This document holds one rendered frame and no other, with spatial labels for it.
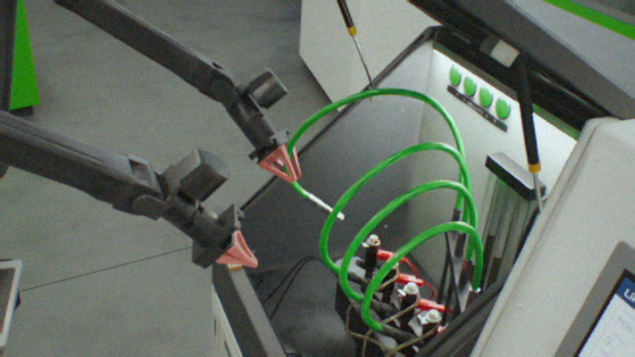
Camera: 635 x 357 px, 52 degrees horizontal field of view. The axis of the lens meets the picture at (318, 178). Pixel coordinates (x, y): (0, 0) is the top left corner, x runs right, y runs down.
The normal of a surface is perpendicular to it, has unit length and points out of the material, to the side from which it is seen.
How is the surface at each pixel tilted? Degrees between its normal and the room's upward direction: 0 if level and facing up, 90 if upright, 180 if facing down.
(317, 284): 0
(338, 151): 90
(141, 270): 0
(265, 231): 90
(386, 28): 90
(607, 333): 76
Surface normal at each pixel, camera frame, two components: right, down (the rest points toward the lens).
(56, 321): 0.07, -0.86
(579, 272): -0.88, -0.07
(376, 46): 0.26, 0.51
